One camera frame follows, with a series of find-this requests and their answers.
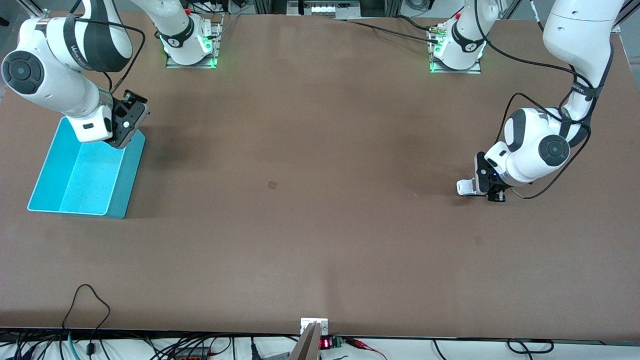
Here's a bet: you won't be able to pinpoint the white jeep toy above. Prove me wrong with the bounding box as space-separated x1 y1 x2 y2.
456 178 481 197

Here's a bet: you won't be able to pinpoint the turquoise plastic bin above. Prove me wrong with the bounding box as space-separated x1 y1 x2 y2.
27 116 146 220

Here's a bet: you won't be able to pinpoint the red clip leads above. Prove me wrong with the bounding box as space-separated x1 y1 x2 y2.
344 337 388 360

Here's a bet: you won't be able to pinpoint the aluminium equipment rack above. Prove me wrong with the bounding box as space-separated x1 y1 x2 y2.
252 0 403 20

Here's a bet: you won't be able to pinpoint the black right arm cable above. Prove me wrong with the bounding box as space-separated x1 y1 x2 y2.
70 0 147 96

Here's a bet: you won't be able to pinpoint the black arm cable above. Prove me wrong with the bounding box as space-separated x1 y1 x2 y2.
475 0 596 200
70 0 147 96

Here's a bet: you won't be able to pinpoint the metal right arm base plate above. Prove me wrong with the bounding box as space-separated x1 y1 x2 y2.
165 14 223 69

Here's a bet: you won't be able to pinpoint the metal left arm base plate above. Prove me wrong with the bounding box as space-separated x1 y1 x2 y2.
429 25 482 75

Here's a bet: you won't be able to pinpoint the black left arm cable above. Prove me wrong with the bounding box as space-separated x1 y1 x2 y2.
475 0 596 200

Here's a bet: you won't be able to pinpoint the coiled black cable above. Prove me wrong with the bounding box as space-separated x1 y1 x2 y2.
506 339 555 356

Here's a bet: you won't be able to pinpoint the looped thin black cable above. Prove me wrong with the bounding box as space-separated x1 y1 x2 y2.
61 284 112 357

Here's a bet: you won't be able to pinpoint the black cable across table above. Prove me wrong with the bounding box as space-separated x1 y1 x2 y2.
345 15 442 45

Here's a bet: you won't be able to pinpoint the white mounting bracket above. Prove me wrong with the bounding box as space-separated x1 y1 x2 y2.
300 318 329 335

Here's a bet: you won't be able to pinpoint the grey camera mount bar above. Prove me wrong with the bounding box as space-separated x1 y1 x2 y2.
289 321 322 360

